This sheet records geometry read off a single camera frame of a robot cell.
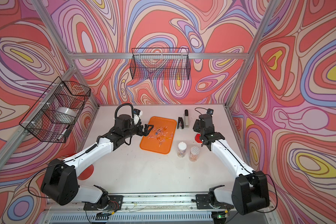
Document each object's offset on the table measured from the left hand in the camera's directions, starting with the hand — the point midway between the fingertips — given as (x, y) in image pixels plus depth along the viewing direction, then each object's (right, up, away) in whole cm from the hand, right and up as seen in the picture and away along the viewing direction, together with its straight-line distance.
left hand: (148, 124), depth 84 cm
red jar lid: (+33, -10, +14) cm, 37 cm away
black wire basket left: (-48, +5, -12) cm, 50 cm away
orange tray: (+1, -14, +13) cm, 19 cm away
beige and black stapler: (+26, +4, +23) cm, 35 cm away
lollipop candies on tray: (+7, -8, +17) cm, 20 cm away
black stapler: (+21, +3, +24) cm, 32 cm away
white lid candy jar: (+20, -14, -1) cm, 25 cm away
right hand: (+32, -1, +2) cm, 32 cm away
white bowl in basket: (-40, +6, -14) cm, 43 cm away
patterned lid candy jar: (+28, -16, -3) cm, 32 cm away
